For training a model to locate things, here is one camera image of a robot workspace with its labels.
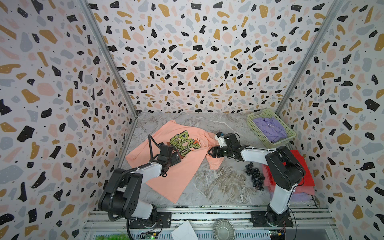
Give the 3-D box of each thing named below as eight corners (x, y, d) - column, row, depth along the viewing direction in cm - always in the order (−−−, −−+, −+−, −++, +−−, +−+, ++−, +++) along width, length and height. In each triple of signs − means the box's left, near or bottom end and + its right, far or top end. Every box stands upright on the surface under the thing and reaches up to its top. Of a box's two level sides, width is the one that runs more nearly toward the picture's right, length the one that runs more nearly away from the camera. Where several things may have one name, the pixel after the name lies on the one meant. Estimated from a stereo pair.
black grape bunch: (255, 193, 85) (259, 189, 80) (243, 167, 95) (245, 163, 90) (265, 189, 86) (269, 186, 81) (252, 165, 96) (255, 160, 91)
